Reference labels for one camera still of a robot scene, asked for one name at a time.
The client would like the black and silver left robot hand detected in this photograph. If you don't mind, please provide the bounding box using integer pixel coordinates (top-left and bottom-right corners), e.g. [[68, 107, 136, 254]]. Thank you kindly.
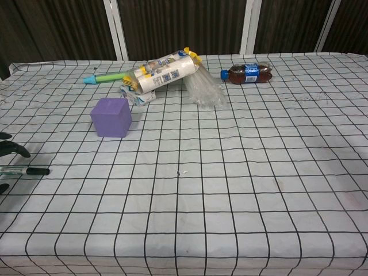
[[0, 132, 31, 194]]

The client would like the black and green marker pen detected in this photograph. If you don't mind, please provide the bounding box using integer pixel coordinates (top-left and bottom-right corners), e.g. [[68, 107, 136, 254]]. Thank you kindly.
[[0, 166, 51, 177]]

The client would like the purple foam cube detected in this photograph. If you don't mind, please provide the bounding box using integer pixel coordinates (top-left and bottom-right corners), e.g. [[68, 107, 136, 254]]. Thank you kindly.
[[90, 97, 133, 138]]

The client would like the green stick with blue tip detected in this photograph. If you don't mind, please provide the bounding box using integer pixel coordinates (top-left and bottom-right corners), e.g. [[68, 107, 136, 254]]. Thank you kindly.
[[83, 72, 129, 85]]

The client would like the small white and blue carton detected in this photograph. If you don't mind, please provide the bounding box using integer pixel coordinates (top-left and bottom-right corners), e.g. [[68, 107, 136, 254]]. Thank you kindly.
[[119, 83, 157, 107]]

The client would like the white roll in clear wrap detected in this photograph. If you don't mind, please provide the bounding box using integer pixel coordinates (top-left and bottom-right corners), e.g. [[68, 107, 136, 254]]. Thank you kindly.
[[125, 49, 204, 94]]

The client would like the white black-grid tablecloth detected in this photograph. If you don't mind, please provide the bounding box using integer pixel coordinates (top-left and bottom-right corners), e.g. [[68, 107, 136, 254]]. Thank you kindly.
[[0, 51, 368, 276]]

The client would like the bundle of clear plastic tubes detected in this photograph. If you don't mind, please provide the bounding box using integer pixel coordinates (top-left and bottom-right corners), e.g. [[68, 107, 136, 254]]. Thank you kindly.
[[183, 64, 228, 110]]

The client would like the cola bottle with blue label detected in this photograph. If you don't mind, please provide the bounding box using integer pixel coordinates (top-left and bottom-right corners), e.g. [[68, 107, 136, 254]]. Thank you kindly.
[[220, 62, 273, 85]]

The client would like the white metal frame post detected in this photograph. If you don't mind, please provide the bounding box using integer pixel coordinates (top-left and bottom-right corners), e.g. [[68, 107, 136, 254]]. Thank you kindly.
[[314, 0, 342, 53], [239, 0, 263, 55], [103, 0, 129, 61]]

